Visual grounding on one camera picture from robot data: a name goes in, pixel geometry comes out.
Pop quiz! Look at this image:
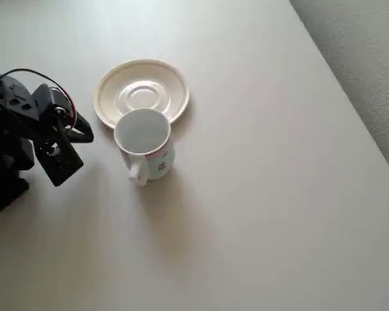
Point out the white patterned mug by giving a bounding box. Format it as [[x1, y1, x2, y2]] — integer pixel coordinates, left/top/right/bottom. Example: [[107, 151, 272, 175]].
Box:
[[113, 108, 176, 188]]

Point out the cream white saucer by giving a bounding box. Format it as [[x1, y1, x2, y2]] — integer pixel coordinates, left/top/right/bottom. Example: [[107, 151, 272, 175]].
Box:
[[92, 58, 191, 131]]

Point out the red cable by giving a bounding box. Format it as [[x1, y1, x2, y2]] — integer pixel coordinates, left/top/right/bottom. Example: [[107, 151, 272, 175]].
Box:
[[55, 86, 78, 128]]

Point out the thin black cable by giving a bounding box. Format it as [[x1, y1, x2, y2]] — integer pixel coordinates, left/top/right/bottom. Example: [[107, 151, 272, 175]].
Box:
[[0, 67, 65, 93]]

